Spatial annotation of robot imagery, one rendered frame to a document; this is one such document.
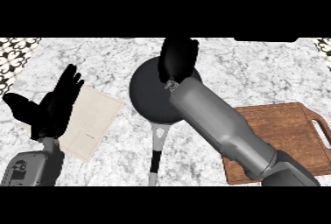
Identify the dark grey frying pan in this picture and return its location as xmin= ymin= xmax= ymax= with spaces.
xmin=128 ymin=56 xmax=203 ymax=187

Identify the beige cloth placemat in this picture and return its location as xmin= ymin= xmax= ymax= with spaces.
xmin=19 ymin=85 xmax=123 ymax=164

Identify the brown wooden cutting board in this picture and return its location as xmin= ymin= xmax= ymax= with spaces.
xmin=221 ymin=101 xmax=331 ymax=186

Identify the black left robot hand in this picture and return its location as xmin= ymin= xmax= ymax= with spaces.
xmin=1 ymin=63 xmax=85 ymax=142

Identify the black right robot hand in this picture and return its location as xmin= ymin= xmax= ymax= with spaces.
xmin=156 ymin=38 xmax=200 ymax=88

